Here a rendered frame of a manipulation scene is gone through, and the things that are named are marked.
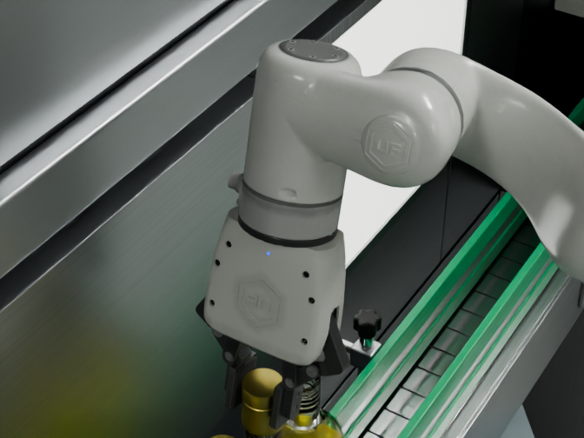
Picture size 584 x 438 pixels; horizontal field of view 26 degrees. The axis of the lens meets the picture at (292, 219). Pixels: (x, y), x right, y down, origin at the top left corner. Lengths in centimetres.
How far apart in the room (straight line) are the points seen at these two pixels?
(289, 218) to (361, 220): 51
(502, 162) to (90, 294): 33
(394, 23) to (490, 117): 39
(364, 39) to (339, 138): 41
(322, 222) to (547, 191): 16
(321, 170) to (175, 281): 23
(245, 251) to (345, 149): 13
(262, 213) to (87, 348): 19
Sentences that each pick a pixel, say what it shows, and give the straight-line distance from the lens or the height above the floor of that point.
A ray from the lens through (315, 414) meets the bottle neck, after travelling 110.
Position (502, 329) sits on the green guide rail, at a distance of 147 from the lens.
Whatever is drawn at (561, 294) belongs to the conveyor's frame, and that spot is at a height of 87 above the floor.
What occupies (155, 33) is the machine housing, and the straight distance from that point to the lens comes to 99.
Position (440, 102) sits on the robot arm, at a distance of 85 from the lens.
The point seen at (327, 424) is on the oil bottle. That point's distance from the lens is 111.
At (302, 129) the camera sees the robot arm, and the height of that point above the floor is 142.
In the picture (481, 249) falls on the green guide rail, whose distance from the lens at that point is 154.
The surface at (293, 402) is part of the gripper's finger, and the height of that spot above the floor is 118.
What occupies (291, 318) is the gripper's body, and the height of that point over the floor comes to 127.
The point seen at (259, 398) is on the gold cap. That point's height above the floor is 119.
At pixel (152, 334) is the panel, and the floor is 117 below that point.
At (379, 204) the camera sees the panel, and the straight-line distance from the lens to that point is 143.
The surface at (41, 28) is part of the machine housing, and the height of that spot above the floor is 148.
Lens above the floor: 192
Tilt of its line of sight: 39 degrees down
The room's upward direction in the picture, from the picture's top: straight up
